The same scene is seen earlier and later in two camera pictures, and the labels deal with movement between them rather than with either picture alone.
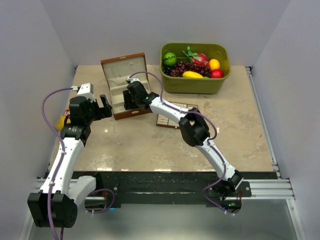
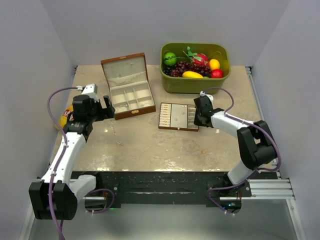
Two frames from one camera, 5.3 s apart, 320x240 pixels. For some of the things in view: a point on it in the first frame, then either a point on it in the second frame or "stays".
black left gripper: [102, 112] stays
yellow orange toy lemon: [214, 64] stays
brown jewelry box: [116, 70] stays
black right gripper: [127, 104] to [196, 121]
